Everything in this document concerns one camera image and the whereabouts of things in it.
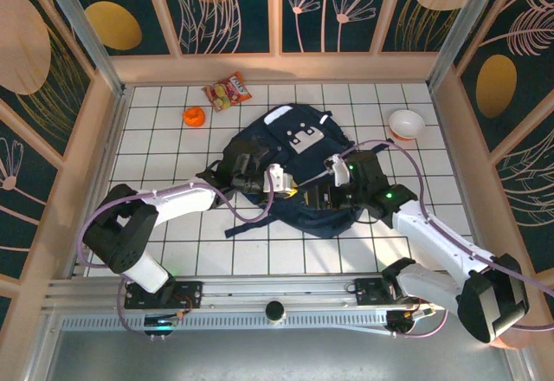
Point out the crumpled orange cup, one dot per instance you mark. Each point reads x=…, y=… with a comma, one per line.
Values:
x=194, y=117

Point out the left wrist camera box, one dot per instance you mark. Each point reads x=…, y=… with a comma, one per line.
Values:
x=279, y=177

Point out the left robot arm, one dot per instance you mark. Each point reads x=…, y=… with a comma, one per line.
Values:
x=182, y=197

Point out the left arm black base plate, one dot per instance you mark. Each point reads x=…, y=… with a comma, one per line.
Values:
x=190, y=290

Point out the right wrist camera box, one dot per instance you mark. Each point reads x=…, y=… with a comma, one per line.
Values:
x=339, y=173

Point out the translucent orange cup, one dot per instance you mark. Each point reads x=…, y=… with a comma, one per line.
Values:
x=506, y=344

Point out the orange snack bag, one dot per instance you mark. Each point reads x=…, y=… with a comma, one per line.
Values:
x=227, y=93

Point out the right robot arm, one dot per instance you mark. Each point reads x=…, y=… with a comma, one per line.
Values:
x=433, y=234

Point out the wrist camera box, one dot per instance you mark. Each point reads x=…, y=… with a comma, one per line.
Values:
x=339, y=173
x=279, y=177

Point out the aluminium corner post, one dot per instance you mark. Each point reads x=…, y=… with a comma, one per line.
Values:
x=82, y=30
x=463, y=26

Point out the perforated metal strip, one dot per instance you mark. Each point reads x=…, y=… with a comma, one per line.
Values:
x=242, y=321

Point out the aluminium mounting rail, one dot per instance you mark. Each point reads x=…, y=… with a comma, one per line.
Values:
x=277, y=288

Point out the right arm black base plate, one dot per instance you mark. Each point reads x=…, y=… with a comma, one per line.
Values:
x=368, y=292

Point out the white and orange bowl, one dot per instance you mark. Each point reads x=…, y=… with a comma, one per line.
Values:
x=407, y=122

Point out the black round knob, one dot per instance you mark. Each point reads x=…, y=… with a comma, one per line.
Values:
x=275, y=310

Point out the black controller board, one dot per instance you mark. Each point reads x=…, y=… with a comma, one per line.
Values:
x=160, y=322
x=400, y=322

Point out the navy blue backpack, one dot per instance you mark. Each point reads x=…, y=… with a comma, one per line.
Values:
x=255, y=134

